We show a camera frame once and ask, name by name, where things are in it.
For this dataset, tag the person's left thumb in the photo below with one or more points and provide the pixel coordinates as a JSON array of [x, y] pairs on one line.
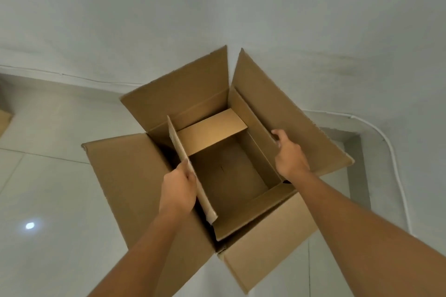
[[182, 167]]

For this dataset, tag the person's right thumb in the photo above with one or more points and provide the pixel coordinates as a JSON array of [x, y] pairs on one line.
[[280, 135]]

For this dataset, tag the person's left forearm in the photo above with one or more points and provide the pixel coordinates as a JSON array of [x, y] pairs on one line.
[[139, 258]]

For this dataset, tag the brown cardboard piece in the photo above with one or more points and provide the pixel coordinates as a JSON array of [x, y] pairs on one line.
[[4, 122]]

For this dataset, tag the person's left hand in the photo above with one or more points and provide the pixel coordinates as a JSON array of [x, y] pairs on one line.
[[177, 192]]

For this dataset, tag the person's right forearm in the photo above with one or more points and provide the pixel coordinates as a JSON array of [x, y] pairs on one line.
[[366, 237]]

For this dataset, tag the person's right hand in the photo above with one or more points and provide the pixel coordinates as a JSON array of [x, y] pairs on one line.
[[291, 161]]

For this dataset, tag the large cardboard box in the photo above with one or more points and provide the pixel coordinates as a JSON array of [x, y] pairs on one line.
[[146, 182]]

